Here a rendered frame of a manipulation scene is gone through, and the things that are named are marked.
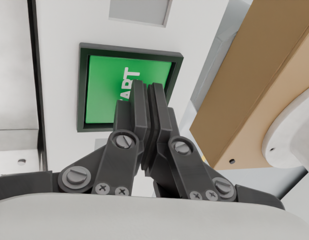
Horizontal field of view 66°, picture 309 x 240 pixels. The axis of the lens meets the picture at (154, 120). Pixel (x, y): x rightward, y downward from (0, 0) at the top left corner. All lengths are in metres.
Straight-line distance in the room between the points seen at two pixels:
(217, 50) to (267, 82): 0.09
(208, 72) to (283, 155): 0.16
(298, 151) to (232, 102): 0.11
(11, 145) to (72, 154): 0.09
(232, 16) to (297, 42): 0.23
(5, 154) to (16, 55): 0.09
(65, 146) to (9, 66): 0.09
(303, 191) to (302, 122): 3.01
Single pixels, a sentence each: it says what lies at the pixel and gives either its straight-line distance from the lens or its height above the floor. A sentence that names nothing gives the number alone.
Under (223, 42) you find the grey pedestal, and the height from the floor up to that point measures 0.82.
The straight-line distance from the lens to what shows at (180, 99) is 0.16.
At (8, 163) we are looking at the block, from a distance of 0.26.
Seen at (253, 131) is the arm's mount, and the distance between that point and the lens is 0.33.
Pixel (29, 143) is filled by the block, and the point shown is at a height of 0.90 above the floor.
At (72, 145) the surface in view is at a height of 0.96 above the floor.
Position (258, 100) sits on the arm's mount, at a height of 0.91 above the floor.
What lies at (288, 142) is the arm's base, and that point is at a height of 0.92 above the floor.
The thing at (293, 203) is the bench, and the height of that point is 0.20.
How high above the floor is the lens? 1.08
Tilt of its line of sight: 45 degrees down
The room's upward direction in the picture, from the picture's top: 156 degrees clockwise
